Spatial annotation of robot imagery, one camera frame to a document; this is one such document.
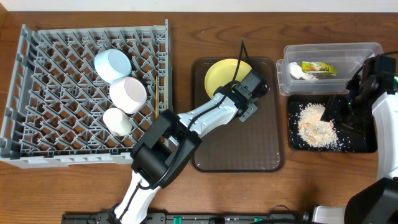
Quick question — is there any grey plastic dishwasher rack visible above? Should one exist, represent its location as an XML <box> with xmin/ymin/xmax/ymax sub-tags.
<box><xmin>1</xmin><ymin>25</ymin><xmax>172</xmax><ymax>169</ymax></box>

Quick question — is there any small pale green cup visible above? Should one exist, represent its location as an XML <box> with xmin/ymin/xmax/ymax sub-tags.
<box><xmin>103</xmin><ymin>108</ymin><xmax>132</xmax><ymax>136</ymax></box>

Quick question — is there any yellow plate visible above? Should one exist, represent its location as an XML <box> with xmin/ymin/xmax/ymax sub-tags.
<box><xmin>205</xmin><ymin>58</ymin><xmax>252</xmax><ymax>98</ymax></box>

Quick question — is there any black waste tray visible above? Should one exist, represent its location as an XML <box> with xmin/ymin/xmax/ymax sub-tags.
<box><xmin>287</xmin><ymin>95</ymin><xmax>377</xmax><ymax>153</ymax></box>

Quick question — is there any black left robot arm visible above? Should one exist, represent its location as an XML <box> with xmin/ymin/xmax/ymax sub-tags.
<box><xmin>108</xmin><ymin>83</ymin><xmax>268</xmax><ymax>223</ymax></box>

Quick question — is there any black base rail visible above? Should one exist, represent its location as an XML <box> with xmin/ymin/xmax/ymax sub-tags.
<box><xmin>61</xmin><ymin>212</ymin><xmax>303</xmax><ymax>224</ymax></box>

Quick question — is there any light blue bowl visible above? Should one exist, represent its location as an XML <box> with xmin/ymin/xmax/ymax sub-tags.
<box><xmin>94</xmin><ymin>49</ymin><xmax>132</xmax><ymax>84</ymax></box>

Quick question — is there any wooden chopstick with pattern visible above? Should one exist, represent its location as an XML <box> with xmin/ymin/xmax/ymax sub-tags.
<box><xmin>155</xmin><ymin>76</ymin><xmax>159</xmax><ymax>118</ymax></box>

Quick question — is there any clear plastic waste bin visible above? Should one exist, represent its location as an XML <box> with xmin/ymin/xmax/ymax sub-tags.
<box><xmin>276</xmin><ymin>42</ymin><xmax>384</xmax><ymax>96</ymax></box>

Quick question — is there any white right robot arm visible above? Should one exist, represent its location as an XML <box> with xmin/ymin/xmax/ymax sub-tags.
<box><xmin>311</xmin><ymin>78</ymin><xmax>397</xmax><ymax>224</ymax></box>

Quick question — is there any food scraps pile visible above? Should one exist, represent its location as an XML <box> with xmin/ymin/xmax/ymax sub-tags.
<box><xmin>288</xmin><ymin>103</ymin><xmax>343</xmax><ymax>152</ymax></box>

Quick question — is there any crumpled white tissue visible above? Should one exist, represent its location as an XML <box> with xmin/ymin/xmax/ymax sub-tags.
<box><xmin>289</xmin><ymin>62</ymin><xmax>318</xmax><ymax>80</ymax></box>

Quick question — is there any green snack wrapper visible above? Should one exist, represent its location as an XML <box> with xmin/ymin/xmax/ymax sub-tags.
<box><xmin>301</xmin><ymin>62</ymin><xmax>338</xmax><ymax>75</ymax></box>

